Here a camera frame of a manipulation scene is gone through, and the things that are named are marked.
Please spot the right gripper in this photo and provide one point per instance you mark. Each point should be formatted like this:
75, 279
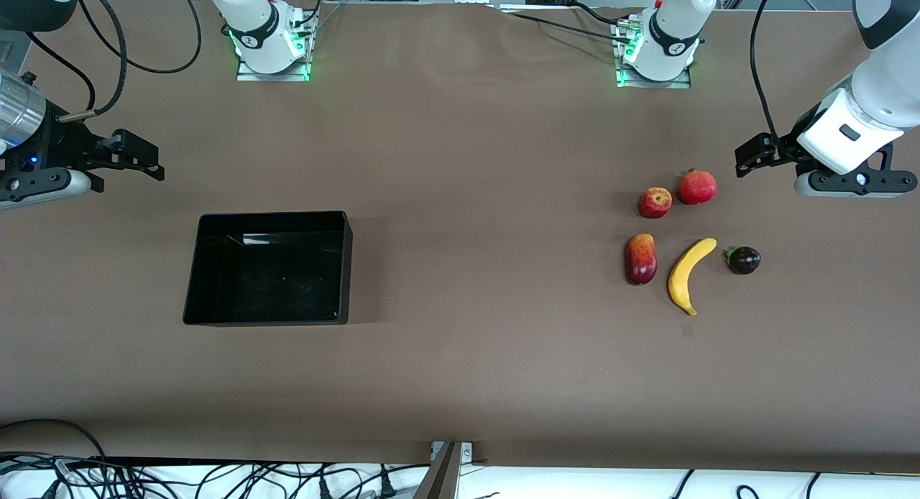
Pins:
63, 146

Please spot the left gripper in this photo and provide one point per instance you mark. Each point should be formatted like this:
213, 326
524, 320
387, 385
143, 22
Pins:
785, 151

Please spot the red apple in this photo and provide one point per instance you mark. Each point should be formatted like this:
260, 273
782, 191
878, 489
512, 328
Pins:
655, 202

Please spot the yellow banana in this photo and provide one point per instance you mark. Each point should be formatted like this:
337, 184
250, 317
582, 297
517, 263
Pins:
686, 272

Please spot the black plastic box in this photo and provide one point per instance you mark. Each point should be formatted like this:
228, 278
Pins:
266, 269

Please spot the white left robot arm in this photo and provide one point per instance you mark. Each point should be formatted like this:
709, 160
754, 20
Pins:
672, 24

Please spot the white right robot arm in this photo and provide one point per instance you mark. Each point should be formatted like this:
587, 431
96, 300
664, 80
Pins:
259, 24

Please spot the red pomegranate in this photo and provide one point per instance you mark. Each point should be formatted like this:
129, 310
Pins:
698, 187

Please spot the dark purple eggplant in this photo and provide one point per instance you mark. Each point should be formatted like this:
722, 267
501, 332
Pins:
744, 260

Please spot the red yellow mango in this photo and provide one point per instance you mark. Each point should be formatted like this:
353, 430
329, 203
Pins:
641, 259

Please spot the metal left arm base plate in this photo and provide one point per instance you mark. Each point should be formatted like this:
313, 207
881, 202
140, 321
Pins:
683, 82

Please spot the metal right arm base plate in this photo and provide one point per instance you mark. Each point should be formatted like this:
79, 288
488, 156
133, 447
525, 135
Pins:
248, 73

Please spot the metal table bracket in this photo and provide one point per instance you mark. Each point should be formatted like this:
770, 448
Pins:
466, 451

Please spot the grey metal post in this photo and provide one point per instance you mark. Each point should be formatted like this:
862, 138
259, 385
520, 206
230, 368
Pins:
440, 477

